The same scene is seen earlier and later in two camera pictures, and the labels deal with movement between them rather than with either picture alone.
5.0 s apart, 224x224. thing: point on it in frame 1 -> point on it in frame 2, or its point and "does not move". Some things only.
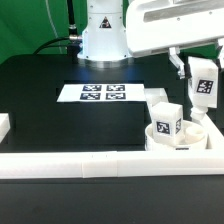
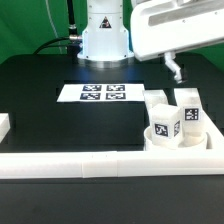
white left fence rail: x=4 y=125 does not move
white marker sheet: x=76 y=93 does not move
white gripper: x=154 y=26 does not move
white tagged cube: x=203 y=85 -> x=191 y=115
